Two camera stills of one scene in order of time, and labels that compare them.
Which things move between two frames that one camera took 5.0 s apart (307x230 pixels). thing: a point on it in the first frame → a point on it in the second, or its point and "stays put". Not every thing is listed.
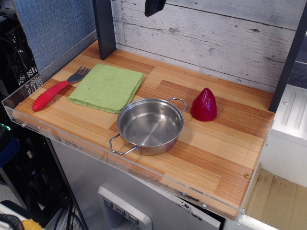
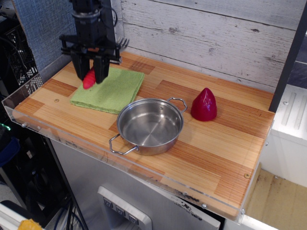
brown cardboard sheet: (277, 201) stays put
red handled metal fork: (42, 99) → (89, 80)
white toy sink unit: (285, 153) stays put
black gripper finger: (152, 6) → (93, 37)
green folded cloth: (106, 87) stays put
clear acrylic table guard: (194, 137) stays put
